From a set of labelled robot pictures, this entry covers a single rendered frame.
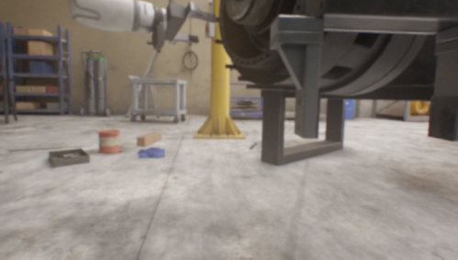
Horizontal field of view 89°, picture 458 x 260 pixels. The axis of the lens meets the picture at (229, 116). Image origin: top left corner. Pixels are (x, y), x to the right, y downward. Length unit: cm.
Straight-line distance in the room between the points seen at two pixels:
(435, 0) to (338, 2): 8
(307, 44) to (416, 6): 9
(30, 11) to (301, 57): 804
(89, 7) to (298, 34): 61
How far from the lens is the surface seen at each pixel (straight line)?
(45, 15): 798
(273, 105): 195
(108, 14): 74
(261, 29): 78
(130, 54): 700
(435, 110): 30
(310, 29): 22
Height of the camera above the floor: 55
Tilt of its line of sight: 5 degrees down
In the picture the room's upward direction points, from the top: 1 degrees clockwise
